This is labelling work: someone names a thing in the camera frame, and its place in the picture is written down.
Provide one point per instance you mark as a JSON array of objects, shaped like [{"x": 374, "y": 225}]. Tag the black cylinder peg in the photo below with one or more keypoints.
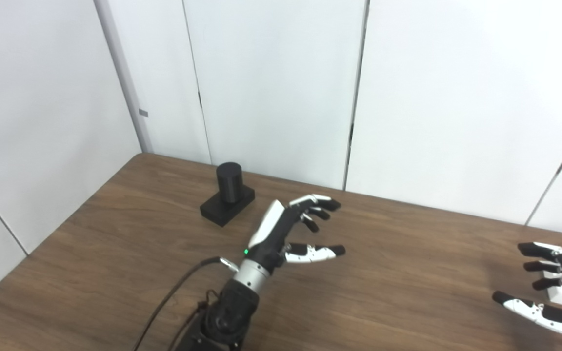
[{"x": 228, "y": 183}]

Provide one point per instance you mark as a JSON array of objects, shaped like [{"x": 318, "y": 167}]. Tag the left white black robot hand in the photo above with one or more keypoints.
[{"x": 273, "y": 234}]

